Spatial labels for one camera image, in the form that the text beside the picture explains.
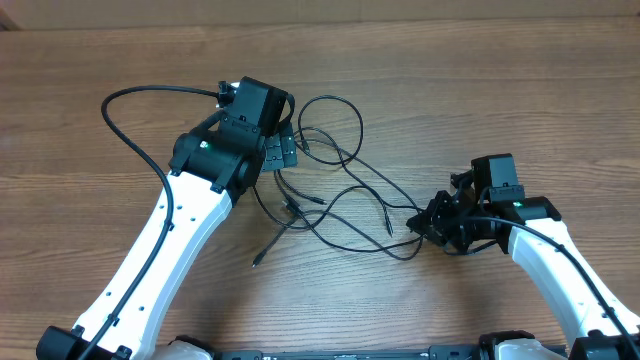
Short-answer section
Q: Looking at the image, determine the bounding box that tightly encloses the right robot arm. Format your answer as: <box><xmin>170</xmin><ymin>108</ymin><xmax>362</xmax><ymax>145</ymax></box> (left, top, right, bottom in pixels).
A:
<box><xmin>406</xmin><ymin>154</ymin><xmax>639</xmax><ymax>359</ymax></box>

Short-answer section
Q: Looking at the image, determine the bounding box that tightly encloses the black micro usb cable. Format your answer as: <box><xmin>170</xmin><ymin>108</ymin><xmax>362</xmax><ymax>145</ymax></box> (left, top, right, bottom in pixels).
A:
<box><xmin>251</xmin><ymin>169</ymin><xmax>426</xmax><ymax>268</ymax></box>

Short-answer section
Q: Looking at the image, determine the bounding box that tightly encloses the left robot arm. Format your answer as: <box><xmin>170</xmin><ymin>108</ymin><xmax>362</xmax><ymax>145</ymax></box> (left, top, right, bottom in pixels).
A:
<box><xmin>36</xmin><ymin>77</ymin><xmax>297</xmax><ymax>360</ymax></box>

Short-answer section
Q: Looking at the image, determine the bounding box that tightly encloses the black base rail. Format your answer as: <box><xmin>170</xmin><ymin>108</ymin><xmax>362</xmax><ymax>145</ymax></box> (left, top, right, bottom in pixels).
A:
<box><xmin>167</xmin><ymin>329</ymin><xmax>569</xmax><ymax>360</ymax></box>

